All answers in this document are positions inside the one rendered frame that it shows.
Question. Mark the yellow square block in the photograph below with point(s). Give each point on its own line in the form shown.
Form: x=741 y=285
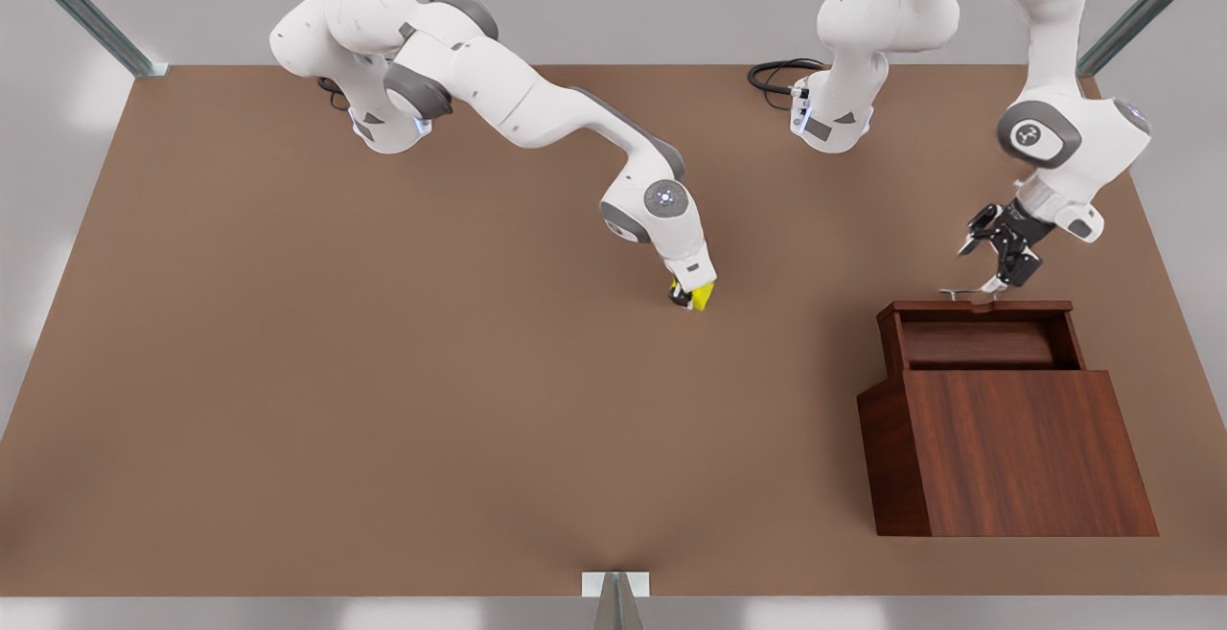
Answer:
x=703 y=295

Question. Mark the dark wooden drawer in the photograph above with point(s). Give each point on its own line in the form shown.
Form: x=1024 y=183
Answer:
x=978 y=333

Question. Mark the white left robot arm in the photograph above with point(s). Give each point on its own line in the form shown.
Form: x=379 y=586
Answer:
x=1054 y=131

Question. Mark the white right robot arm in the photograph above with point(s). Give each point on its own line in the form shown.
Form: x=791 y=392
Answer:
x=537 y=112

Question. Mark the dark wooden cabinet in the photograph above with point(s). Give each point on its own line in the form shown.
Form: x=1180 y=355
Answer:
x=1016 y=453

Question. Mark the silver frame post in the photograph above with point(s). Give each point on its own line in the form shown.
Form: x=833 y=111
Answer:
x=614 y=601
x=1145 y=7
x=81 y=7

